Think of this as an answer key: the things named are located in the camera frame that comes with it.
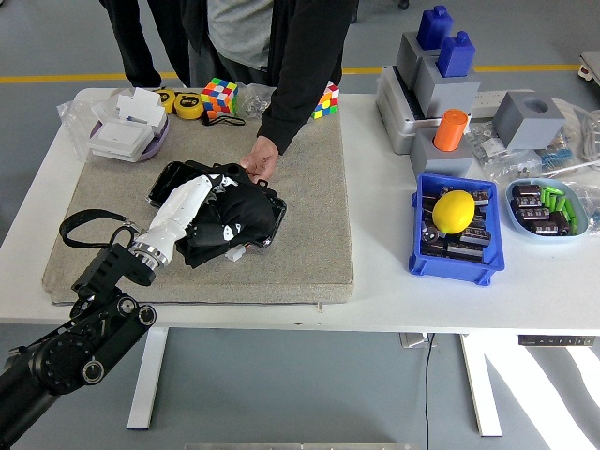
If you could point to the person's hand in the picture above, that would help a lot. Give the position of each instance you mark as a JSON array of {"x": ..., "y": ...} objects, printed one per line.
[{"x": 262, "y": 158}]

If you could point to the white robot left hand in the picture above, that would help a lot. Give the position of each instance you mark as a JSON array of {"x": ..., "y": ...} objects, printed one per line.
[{"x": 180, "y": 206}]

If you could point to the black glossy panel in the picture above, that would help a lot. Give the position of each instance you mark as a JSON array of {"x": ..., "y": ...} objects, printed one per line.
[{"x": 164, "y": 183}]

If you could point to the black rag with white print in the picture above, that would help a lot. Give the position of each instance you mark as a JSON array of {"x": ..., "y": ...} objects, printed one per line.
[{"x": 244, "y": 211}]

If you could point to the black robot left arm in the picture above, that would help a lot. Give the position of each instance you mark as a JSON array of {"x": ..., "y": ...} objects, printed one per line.
[{"x": 108, "y": 267}]

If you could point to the person's forearm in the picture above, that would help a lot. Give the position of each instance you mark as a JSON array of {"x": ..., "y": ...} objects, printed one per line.
[{"x": 290, "y": 112}]

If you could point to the black table control panel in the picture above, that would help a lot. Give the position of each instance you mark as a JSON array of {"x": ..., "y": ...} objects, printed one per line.
[{"x": 553, "y": 340}]

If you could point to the clear bag of metal parts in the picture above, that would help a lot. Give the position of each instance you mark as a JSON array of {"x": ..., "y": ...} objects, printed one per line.
[{"x": 253, "y": 100}]

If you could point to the purple bowl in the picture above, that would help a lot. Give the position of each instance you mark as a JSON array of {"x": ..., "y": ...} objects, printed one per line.
[{"x": 159, "y": 140}]

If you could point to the colourful puzzle cube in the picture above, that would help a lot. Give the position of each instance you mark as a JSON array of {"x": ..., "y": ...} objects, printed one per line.
[
  {"x": 326, "y": 103},
  {"x": 219, "y": 96}
]

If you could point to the yellow tape measure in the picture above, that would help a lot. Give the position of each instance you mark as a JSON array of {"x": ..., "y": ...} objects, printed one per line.
[
  {"x": 187, "y": 105},
  {"x": 166, "y": 99}
]

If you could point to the grey-brown mat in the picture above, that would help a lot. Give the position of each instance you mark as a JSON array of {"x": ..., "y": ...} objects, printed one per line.
[{"x": 281, "y": 262}]

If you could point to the open white carton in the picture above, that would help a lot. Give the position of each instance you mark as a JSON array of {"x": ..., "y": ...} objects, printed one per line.
[{"x": 136, "y": 105}]

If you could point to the white table leg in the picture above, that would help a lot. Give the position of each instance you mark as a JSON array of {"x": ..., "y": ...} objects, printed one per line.
[
  {"x": 483, "y": 389},
  {"x": 147, "y": 375}
]

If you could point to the grey block holding blue bottle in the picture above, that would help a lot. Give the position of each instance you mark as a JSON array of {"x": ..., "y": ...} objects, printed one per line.
[
  {"x": 408, "y": 56},
  {"x": 445, "y": 94}
]

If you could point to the grey block holding orange cylinder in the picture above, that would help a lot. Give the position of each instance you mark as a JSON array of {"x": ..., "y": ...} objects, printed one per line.
[{"x": 440, "y": 161}]

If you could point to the orange cylinder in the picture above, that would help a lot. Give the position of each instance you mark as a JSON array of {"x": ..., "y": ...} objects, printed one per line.
[{"x": 450, "y": 131}]

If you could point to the yellow lemon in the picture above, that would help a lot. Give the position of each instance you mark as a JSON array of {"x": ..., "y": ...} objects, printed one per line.
[{"x": 452, "y": 211}]

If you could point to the blue bottle-shaped block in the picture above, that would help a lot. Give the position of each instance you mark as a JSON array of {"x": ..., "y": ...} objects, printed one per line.
[
  {"x": 457, "y": 56},
  {"x": 433, "y": 28}
]

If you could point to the clear bag of small parts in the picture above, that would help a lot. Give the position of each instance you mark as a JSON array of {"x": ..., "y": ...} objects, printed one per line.
[{"x": 487, "y": 150}]

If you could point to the grey box under table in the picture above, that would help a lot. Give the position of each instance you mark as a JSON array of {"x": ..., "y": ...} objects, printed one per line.
[{"x": 415, "y": 340}]

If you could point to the blue plastic bin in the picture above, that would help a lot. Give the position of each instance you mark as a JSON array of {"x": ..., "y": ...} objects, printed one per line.
[{"x": 492, "y": 262}]

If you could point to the light blue bowl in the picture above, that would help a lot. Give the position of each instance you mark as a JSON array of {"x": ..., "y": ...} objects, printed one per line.
[{"x": 512, "y": 213}]

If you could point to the grey block with round hole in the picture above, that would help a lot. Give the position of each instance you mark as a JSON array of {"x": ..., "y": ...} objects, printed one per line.
[{"x": 525, "y": 129}]

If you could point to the green cylindrical battery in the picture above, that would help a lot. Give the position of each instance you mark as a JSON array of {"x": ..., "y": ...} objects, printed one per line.
[
  {"x": 561, "y": 204},
  {"x": 571, "y": 215},
  {"x": 547, "y": 196}
]

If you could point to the bundle of blue resistors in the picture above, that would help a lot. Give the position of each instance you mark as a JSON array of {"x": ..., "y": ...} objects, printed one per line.
[{"x": 555, "y": 157}]

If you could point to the crumpled clear plastic bag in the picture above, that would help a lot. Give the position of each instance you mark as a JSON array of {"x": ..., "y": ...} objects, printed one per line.
[{"x": 590, "y": 197}]

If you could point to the white square switch box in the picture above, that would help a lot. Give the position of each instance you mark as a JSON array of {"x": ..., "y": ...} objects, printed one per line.
[{"x": 117, "y": 136}]

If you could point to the light grey enclosure box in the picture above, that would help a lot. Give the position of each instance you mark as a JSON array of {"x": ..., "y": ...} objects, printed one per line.
[{"x": 394, "y": 122}]

